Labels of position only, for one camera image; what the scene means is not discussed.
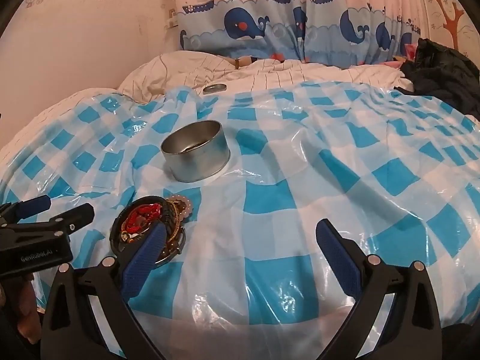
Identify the black braided bracelet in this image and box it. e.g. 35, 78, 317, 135
159, 199, 181, 241

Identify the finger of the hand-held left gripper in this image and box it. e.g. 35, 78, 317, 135
0, 195, 52, 226
50, 202, 95, 239

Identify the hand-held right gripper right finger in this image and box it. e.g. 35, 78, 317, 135
316, 219, 445, 360

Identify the pink cloth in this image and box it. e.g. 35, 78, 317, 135
386, 43, 419, 69

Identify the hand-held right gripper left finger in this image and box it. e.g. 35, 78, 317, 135
40, 222, 167, 360

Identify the pale bead bracelet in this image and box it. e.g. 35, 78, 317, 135
167, 194, 194, 223

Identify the black clothing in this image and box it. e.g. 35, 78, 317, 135
394, 37, 480, 118

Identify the whale print curtain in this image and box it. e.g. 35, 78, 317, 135
177, 0, 422, 69

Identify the person's left hand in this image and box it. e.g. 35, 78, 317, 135
0, 273, 43, 346

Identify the round metal tin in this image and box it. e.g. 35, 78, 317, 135
160, 120, 231, 183

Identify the tree wall sticker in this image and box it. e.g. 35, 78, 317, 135
431, 0, 467, 50

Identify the red string bracelet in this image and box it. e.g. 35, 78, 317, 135
125, 203, 163, 235

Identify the blue checkered plastic sheet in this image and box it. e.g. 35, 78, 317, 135
0, 80, 480, 360

